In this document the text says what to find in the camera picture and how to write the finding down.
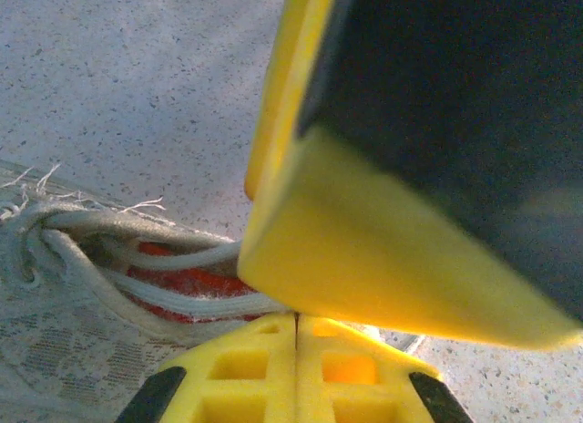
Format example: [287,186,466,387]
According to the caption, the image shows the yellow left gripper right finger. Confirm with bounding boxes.
[295,315,474,423]

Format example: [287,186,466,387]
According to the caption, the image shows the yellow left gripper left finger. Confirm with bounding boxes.
[113,315,298,423]

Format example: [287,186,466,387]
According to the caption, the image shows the white mesh sneaker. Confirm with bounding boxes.
[0,160,292,423]

